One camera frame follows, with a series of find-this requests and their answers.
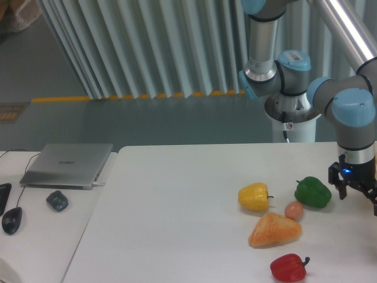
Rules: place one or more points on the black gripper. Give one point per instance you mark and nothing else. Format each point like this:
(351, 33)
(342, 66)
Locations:
(358, 176)

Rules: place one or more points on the yellow toy bell pepper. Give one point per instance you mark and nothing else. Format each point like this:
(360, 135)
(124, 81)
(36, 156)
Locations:
(254, 197)

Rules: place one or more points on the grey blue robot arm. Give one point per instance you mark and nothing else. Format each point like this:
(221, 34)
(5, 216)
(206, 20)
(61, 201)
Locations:
(294, 100)

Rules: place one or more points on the green toy bell pepper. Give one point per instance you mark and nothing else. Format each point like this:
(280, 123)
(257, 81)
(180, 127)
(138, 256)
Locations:
(310, 191)

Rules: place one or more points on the red toy bell pepper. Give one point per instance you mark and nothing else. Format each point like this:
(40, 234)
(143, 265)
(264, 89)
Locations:
(289, 268)

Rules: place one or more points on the pink toy egg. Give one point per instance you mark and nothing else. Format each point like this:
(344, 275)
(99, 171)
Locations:
(294, 210)

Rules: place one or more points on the orange toy bread wedge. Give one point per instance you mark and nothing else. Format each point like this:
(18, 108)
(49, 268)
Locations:
(274, 229)

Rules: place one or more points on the white folding partition screen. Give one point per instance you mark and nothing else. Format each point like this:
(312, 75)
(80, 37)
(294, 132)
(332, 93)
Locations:
(152, 48)

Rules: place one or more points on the silver closed laptop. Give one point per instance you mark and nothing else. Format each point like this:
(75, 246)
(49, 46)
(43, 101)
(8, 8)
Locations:
(67, 166)

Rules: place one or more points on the dark grey small mouse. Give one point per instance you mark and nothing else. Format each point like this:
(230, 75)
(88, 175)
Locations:
(57, 201)

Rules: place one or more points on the black keyboard edge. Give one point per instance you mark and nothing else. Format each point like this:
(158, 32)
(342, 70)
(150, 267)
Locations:
(5, 190)

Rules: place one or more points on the white object at corner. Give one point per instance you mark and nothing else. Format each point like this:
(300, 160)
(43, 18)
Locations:
(8, 274)

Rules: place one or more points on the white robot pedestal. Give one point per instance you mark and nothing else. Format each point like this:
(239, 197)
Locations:
(289, 132)

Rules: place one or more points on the black wired computer mouse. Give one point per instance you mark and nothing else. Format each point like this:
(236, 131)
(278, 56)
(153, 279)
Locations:
(11, 220)

